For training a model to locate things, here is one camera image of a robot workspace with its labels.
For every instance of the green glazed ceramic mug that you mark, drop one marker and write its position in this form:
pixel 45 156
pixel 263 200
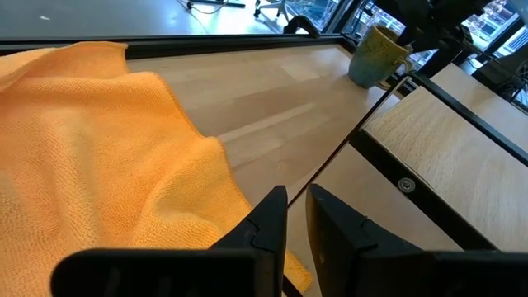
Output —
pixel 375 57

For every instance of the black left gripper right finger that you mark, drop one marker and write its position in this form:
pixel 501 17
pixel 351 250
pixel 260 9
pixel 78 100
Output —
pixel 342 247

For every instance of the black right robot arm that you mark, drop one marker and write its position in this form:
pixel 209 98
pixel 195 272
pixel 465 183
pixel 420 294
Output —
pixel 458 20

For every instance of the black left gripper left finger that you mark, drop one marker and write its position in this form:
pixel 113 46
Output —
pixel 264 231

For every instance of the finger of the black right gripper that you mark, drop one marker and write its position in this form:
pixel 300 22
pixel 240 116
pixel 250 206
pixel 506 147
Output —
pixel 405 37

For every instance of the orange microfibre cloth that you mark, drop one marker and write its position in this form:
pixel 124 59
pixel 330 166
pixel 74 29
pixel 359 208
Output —
pixel 103 165

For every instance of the white office chair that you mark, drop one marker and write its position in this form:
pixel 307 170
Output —
pixel 274 7

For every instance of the black metal table frame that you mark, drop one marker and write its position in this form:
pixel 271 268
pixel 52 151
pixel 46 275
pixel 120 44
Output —
pixel 206 43

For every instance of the wooden shelf with black legs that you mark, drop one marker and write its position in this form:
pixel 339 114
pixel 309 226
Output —
pixel 453 156

